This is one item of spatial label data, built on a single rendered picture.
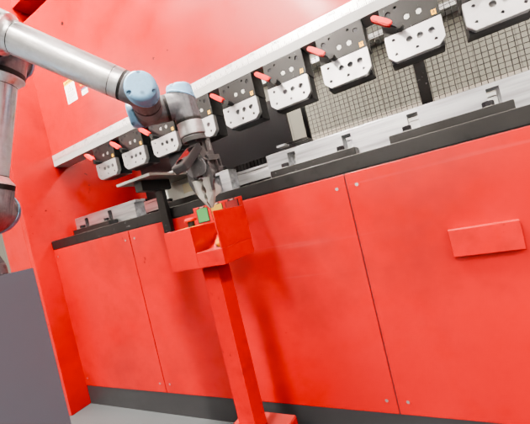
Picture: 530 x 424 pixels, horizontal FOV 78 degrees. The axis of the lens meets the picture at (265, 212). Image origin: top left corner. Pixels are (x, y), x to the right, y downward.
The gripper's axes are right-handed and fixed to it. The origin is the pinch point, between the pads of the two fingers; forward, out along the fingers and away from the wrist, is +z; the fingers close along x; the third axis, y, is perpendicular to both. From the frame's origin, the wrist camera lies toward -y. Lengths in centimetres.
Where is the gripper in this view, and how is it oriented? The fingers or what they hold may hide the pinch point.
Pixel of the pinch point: (209, 204)
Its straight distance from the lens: 97.7
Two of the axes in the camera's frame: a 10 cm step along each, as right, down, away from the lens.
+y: 4.5, -2.0, 8.7
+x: -8.5, 2.0, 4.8
